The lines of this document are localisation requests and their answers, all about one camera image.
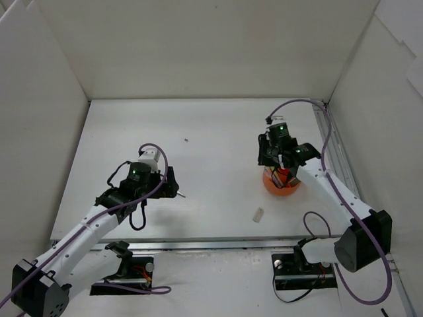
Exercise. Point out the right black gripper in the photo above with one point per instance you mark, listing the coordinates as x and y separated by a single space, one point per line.
264 153

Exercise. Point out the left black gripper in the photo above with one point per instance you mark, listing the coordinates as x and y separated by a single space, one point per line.
170 183

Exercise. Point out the white eraser block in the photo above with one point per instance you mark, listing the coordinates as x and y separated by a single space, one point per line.
258 215

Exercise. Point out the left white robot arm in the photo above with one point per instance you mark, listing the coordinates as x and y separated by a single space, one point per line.
46 285

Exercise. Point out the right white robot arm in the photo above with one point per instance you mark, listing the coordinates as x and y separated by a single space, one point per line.
366 233

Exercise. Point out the orange round divided container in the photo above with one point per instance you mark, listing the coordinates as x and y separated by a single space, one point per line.
279 181

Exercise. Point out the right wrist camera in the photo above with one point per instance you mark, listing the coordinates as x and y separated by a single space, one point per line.
271 120

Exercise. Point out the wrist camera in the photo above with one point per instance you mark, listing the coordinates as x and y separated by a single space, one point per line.
150 156
271 120

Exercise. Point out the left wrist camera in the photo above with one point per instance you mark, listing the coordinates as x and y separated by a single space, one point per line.
150 156

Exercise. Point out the aluminium rail right side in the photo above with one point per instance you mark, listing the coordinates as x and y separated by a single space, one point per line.
339 165

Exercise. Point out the aluminium rail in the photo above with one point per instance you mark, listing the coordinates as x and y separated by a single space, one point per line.
339 165
203 244

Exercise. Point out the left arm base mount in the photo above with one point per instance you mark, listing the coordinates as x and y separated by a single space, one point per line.
131 276

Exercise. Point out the aluminium rail front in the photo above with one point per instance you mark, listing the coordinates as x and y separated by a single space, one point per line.
203 244

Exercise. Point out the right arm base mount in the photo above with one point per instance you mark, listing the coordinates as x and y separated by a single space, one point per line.
292 272

